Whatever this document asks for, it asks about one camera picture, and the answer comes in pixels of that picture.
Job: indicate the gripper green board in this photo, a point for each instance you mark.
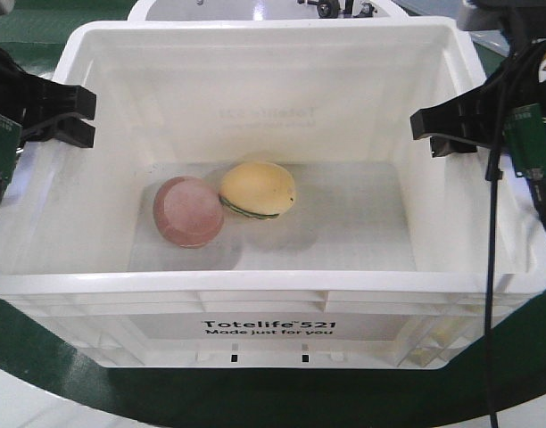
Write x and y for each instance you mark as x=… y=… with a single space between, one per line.
x=35 y=109
x=466 y=122

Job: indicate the pink ball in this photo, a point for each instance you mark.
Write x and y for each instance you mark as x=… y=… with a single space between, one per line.
x=187 y=212

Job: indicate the yellow toy burger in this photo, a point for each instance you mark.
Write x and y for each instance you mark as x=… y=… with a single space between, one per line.
x=258 y=189

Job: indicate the white plastic Totelife tote box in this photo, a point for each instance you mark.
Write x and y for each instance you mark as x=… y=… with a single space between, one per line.
x=381 y=261

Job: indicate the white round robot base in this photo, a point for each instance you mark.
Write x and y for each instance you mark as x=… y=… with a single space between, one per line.
x=259 y=10

